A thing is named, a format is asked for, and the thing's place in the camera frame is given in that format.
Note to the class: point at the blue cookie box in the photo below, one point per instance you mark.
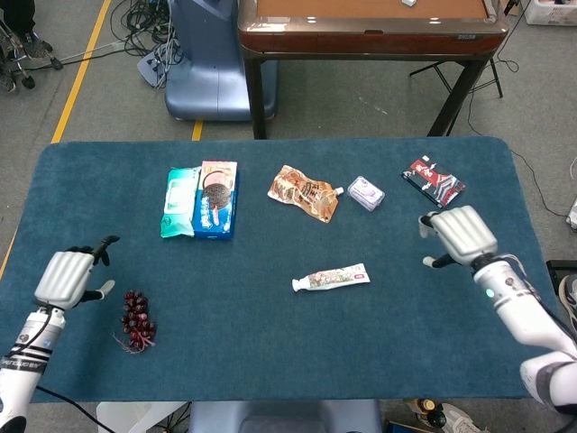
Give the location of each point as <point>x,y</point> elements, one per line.
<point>216,200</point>

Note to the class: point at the white storage box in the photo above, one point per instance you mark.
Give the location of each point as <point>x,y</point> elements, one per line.
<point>550,11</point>

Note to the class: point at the white power adapter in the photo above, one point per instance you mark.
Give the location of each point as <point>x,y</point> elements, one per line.
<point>572,221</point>

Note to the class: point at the white toothpaste tube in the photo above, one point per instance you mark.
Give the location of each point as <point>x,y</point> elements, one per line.
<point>333,277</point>

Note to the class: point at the blue robot torso base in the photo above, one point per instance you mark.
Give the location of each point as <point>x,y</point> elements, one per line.
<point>284,417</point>

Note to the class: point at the dark red grape bunch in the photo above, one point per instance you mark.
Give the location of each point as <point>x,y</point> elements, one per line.
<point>136,322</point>

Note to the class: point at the black tripod stand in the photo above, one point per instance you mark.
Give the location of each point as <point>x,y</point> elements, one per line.
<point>496,76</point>

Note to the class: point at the grey sneaker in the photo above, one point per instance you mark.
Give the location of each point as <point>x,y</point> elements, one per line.
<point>570,295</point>

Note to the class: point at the small white object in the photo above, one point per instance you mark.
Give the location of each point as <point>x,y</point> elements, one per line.
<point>409,2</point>

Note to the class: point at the blue power strip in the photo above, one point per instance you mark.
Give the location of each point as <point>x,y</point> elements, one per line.
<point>149,67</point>

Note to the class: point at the red black snack packet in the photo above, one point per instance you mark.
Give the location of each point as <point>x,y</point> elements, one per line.
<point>433,180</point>

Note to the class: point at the blue felt table mat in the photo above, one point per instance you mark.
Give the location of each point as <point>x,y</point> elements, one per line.
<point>288,347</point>

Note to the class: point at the blue machine base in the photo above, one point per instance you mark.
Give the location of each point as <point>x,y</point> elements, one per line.
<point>207,85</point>

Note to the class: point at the green wet wipes pack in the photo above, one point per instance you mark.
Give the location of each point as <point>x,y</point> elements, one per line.
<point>178,205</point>

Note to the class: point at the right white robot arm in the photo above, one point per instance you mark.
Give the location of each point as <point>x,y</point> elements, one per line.
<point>518,302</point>

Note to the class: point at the dark glass bottle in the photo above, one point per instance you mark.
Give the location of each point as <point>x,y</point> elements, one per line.
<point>428,408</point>

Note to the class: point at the small clear plastic box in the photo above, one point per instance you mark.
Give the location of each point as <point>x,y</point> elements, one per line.
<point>366,193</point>

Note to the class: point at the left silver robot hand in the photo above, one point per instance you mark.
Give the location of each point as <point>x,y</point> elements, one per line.
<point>63,275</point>

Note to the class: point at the white sneaker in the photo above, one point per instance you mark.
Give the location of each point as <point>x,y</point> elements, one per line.
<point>464,419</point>

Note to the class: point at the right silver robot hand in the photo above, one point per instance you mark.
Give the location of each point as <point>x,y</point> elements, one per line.
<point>464,234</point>

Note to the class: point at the brown wooden table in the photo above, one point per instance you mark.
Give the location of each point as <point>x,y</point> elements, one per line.
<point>369,40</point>

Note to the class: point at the orange spout pouch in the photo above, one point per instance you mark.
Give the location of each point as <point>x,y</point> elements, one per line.
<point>302,191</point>

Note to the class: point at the black box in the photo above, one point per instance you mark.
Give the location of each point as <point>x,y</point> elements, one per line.
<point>561,266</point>

